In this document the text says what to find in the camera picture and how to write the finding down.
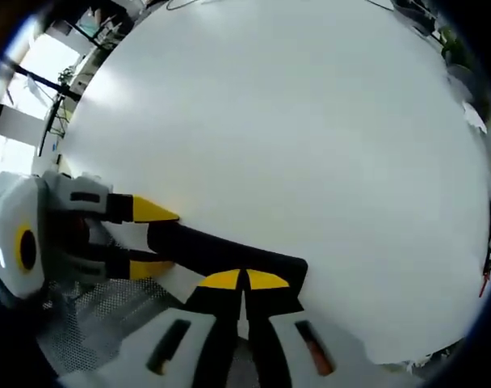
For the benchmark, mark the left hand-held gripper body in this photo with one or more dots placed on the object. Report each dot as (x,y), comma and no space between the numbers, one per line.
(11,210)

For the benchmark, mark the grey mesh chair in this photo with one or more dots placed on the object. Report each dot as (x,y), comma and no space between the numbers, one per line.
(100,315)

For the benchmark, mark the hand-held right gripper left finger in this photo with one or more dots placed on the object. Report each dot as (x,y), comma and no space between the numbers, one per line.
(164,347)

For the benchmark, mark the grey curved neck device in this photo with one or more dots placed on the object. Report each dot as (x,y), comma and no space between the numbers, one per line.
(461,78)

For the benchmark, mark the black remote control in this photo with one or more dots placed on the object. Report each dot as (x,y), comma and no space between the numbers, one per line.
(229,250)

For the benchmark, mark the red plastic clip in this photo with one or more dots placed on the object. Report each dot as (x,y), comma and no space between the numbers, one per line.
(487,268)

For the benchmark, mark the white crumpled tissue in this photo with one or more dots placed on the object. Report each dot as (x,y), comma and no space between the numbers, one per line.
(473,119)

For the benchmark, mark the green potted plant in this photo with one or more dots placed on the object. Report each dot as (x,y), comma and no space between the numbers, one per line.
(451,44)

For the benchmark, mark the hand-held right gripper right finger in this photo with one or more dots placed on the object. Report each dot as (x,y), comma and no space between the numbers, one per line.
(294,355)

